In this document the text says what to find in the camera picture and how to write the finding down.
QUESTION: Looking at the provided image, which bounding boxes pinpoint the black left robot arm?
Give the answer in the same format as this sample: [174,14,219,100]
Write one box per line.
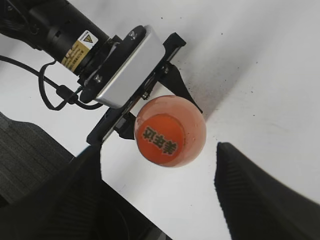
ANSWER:
[0,0,193,145]

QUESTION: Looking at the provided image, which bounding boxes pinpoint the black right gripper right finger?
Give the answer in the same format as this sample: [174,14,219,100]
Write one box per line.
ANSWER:
[214,142,320,240]

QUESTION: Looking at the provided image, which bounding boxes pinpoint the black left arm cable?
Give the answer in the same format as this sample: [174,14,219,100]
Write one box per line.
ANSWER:
[0,55,104,111]

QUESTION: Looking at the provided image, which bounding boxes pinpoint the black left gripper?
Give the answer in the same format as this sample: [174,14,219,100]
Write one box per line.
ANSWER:
[86,33,203,145]

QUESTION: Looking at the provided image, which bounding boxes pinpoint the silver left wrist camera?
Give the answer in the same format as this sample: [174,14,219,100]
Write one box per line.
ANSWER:
[80,25,165,109]

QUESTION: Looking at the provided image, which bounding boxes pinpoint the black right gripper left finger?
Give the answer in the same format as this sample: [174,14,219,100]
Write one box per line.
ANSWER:
[0,146,168,240]

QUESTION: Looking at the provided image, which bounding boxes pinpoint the orange Mirinda soda bottle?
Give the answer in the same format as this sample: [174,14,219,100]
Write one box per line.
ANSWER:
[134,95,207,168]

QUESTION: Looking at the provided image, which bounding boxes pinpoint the orange bottle cap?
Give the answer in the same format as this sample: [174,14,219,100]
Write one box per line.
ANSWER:
[135,113,186,165]

